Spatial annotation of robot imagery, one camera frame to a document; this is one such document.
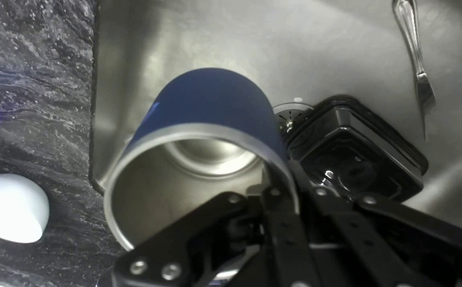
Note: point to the stainless steel sink basin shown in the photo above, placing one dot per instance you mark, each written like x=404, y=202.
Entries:
x=295, y=51

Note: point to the metal utensil in sink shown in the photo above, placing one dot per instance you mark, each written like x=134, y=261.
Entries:
x=404, y=13

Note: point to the small white bowl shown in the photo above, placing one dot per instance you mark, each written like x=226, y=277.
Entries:
x=24, y=209

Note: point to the dark blue cup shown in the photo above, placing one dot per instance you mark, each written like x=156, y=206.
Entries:
x=207, y=131

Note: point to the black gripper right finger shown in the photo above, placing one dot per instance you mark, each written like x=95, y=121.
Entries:
x=369, y=241

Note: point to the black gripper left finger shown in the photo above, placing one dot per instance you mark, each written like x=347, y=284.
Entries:
x=258, y=239

